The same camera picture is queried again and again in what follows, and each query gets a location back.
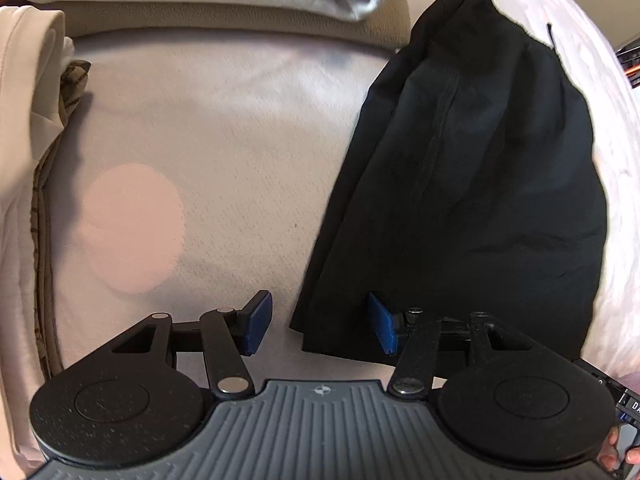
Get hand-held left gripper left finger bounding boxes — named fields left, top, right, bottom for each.
left=111, top=290, right=274, bottom=402

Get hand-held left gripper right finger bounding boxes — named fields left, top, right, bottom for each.
left=367, top=291, right=539, bottom=401

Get brown patterned cloth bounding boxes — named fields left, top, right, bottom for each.
left=29, top=59, right=93, bottom=378

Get person's right hand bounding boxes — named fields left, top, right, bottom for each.
left=599, top=427, right=640, bottom=473

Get beige cushion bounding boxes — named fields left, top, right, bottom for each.
left=62, top=0, right=417, bottom=53

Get pale grey bed sheet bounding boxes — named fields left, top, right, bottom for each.
left=45, top=27, right=416, bottom=396

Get black shorts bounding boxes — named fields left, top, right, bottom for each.
left=288, top=0, right=608, bottom=363

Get dark storage rack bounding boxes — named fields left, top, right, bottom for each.
left=614, top=42, right=640, bottom=92

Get cream garment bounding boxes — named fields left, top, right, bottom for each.
left=0, top=5, right=77, bottom=473

